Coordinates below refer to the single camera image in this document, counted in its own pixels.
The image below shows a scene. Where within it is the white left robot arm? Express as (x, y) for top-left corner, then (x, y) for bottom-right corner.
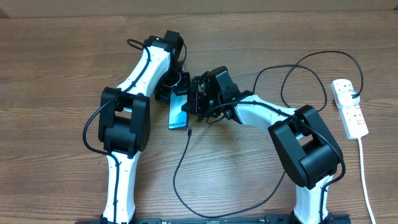
(98, 30), (189, 223)

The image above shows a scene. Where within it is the Samsung Galaxy smartphone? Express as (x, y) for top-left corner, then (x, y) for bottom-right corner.
(168, 93), (188, 129)

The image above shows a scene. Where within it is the white power strip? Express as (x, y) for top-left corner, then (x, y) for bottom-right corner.
(330, 79), (369, 139)

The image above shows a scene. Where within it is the white charger adapter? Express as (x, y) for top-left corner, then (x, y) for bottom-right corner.
(335, 90), (360, 108)

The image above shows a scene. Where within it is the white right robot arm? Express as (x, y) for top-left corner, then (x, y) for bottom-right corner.
(182, 66), (349, 223)

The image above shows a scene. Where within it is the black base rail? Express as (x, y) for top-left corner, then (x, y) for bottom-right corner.
(75, 213), (351, 224)

